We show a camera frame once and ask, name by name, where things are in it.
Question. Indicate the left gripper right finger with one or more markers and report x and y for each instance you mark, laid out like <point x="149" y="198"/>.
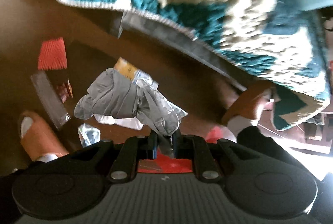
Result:
<point x="195" y="148"/>

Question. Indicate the red woven mesh piece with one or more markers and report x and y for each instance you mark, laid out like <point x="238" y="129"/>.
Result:
<point x="52" y="55"/>

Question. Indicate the left brown slipper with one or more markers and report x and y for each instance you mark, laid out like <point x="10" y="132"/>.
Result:
<point x="38" y="139"/>

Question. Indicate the grey plastic bag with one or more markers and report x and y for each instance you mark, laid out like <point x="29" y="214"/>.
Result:
<point x="112" y="94"/>

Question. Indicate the teal white zigzag quilt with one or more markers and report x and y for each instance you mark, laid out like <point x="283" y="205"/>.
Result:
<point x="269" y="39"/>

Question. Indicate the grey flat strip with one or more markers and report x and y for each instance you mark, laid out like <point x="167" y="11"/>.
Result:
<point x="50" y="99"/>

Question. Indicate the white paper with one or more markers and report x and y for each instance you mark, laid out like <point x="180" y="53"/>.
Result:
<point x="131" y="123"/>

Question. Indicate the brown slipper with sock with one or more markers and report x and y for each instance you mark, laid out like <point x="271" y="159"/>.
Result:
<point x="247" y="109"/>

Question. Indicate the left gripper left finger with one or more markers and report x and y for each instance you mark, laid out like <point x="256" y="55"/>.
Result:
<point x="135" y="149"/>

